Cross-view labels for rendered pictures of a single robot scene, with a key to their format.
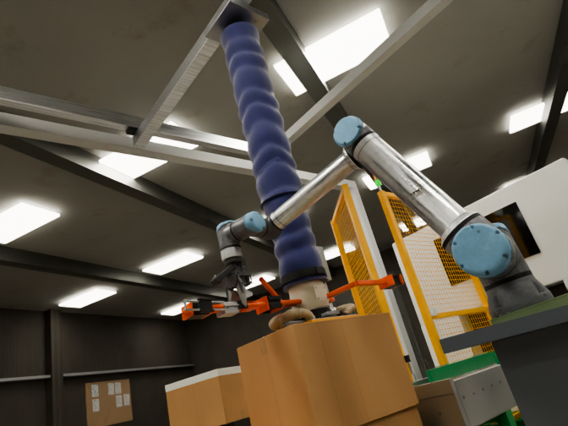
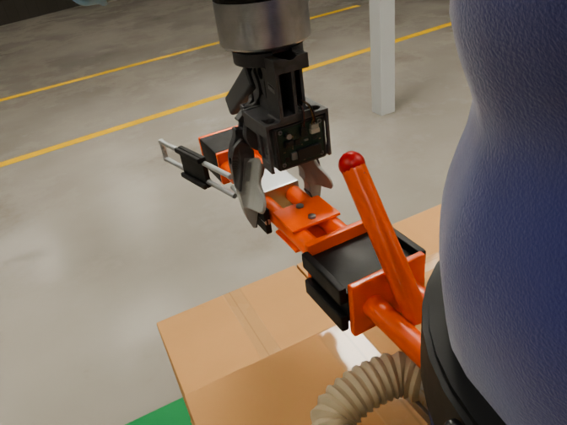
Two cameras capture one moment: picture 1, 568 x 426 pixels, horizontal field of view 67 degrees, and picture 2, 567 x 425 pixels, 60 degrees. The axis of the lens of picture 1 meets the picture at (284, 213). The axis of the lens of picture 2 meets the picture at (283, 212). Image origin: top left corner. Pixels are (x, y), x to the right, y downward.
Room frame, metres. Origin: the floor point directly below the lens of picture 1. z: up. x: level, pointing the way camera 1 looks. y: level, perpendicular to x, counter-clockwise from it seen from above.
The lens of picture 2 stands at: (1.90, -0.21, 1.39)
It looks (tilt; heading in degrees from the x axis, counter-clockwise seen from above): 32 degrees down; 112
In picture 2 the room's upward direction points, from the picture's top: 8 degrees counter-clockwise
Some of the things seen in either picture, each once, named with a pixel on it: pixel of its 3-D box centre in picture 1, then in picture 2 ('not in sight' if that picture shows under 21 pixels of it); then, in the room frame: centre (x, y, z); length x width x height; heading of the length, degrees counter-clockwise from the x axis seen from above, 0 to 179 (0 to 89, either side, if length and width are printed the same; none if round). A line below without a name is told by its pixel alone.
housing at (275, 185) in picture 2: (227, 309); (267, 191); (1.67, 0.31, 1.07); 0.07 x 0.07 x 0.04; 46
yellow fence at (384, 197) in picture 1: (457, 305); not in sight; (3.81, -1.24, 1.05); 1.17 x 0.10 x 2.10; 135
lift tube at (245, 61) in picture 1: (257, 105); not in sight; (2.00, -0.01, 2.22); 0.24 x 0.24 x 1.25
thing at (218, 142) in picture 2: (196, 310); (232, 153); (1.58, 0.41, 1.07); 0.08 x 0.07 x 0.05; 136
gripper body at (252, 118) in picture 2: (237, 274); (278, 104); (1.73, 0.25, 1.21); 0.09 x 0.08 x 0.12; 135
